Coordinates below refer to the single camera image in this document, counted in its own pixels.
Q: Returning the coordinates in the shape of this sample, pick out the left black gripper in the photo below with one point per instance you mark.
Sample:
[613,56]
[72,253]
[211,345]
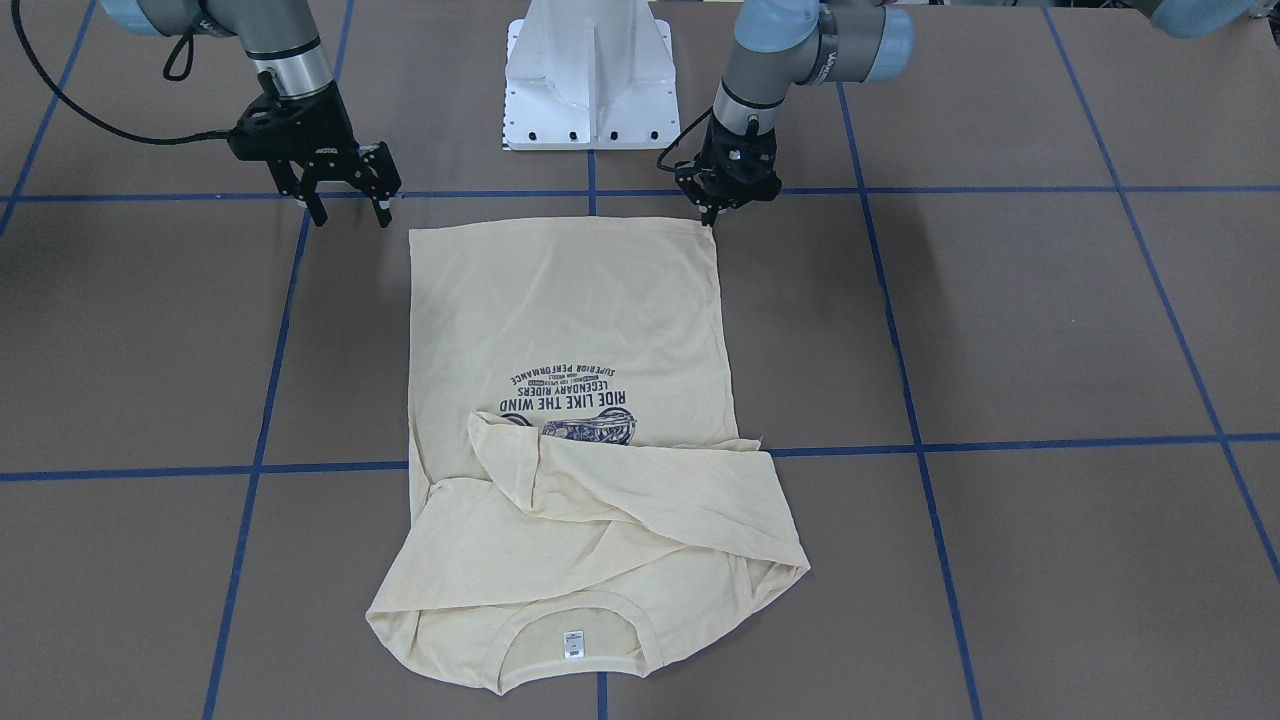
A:
[716,203]

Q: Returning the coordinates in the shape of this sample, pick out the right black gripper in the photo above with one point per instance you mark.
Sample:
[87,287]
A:
[322,133]

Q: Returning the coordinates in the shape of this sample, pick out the beige long-sleeve printed shirt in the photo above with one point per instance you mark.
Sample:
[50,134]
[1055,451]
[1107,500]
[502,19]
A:
[581,500]

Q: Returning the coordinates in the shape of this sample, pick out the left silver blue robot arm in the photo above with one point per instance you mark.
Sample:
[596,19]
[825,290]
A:
[800,50]

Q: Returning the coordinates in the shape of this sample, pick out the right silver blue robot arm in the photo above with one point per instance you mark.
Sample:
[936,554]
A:
[279,37]

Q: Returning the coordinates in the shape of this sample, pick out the brown paper table cover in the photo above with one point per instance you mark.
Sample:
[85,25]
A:
[1010,331]

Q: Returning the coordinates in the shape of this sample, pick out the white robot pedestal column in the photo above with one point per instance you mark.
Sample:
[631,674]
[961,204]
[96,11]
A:
[589,75]

